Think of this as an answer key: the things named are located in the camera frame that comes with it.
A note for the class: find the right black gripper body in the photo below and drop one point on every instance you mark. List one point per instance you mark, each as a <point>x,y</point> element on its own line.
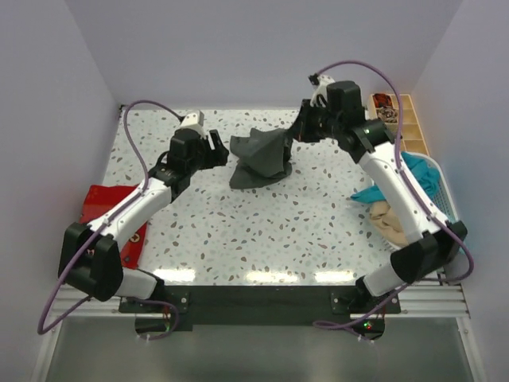
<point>328,123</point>

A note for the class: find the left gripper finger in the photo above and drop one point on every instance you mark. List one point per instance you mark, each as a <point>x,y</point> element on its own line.
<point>214,159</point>
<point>219,147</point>

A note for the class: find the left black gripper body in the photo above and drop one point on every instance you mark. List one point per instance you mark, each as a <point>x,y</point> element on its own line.
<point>193,165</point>

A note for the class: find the dark grey t shirt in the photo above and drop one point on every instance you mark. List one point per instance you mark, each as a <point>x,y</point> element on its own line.
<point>263,158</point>

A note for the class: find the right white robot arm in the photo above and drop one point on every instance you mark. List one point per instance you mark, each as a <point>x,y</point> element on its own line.
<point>433,239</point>

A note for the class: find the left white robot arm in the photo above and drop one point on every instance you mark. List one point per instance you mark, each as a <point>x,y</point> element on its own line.
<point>90,256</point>

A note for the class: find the red black rolled socks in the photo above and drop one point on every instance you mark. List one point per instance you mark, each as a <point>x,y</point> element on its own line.
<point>382,100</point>

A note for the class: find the wooden compartment organizer box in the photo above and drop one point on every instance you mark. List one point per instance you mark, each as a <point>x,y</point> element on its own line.
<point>412,137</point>

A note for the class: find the patterned rolled socks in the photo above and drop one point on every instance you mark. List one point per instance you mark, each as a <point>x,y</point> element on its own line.
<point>388,115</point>

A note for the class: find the teal t shirt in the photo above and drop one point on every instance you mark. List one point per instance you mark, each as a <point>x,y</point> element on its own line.
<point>428,178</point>

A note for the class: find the beige t shirt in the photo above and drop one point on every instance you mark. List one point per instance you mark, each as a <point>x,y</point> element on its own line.
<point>386,222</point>

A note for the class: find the white perforated laundry basket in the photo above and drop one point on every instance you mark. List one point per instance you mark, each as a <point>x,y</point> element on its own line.
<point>442,200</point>

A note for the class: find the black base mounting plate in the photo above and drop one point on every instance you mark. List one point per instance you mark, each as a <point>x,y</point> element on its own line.
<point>270,305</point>

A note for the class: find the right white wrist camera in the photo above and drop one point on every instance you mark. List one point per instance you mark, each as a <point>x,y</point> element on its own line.
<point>320,82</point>

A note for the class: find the aluminium rail frame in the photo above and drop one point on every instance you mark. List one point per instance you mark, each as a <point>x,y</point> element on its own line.
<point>64,300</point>

